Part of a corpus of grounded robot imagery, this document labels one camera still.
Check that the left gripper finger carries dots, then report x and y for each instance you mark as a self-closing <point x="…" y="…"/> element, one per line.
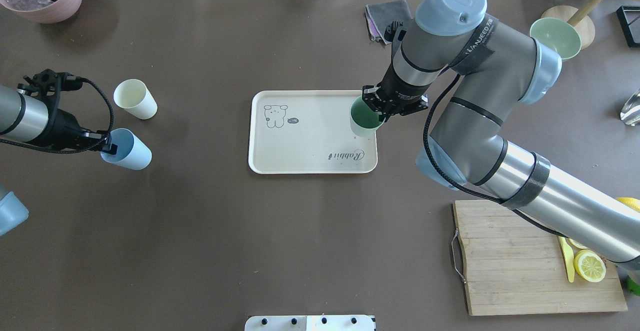
<point x="99" y="137"/>
<point x="107" y="147"/>

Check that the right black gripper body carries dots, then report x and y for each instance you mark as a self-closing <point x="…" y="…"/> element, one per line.
<point x="401" y="86"/>

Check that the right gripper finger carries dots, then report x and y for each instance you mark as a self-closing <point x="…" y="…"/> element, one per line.
<point x="375" y="102"/>

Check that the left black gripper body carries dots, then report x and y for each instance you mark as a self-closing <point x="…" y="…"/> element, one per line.
<point x="61" y="127"/>

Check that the blue plastic cup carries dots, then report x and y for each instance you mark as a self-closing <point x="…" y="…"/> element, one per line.
<point x="131" y="152"/>

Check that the green plastic cup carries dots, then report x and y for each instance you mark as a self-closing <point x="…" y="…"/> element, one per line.
<point x="364" y="122"/>

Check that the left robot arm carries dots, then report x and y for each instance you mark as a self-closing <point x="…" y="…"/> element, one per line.
<point x="30" y="123"/>

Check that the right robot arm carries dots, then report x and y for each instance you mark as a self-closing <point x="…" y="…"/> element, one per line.
<point x="496" y="68"/>

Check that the cream rabbit tray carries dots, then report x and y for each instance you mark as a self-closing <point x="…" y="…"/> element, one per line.
<point x="307" y="132"/>

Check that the cream plastic cup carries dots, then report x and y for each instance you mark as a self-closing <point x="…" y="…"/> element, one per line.
<point x="133" y="96"/>

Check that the grey folded cloth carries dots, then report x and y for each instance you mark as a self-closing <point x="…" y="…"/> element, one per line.
<point x="380" y="15"/>

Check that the green bowl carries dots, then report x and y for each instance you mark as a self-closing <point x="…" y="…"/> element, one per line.
<point x="557" y="35"/>

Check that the wooden cup stand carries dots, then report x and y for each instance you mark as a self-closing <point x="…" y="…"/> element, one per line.
<point x="577" y="18"/>

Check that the wooden cutting board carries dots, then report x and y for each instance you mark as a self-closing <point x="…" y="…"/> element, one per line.
<point x="513" y="268"/>

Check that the lemon slice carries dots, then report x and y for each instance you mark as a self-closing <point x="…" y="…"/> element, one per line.
<point x="576" y="244"/>
<point x="589" y="266"/>

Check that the yellow plastic knife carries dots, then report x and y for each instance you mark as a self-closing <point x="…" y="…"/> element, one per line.
<point x="568" y="258"/>

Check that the metal scoop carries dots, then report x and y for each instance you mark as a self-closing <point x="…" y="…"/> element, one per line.
<point x="630" y="112"/>

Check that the yellow lemon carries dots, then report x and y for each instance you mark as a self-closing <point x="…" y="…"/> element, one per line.
<point x="632" y="203"/>

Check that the green lime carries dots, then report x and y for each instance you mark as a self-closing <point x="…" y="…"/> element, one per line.
<point x="632" y="286"/>

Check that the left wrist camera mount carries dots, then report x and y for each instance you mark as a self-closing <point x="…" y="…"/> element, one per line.
<point x="47" y="85"/>

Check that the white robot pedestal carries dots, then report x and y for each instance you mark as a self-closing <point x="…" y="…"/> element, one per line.
<point x="324" y="322"/>

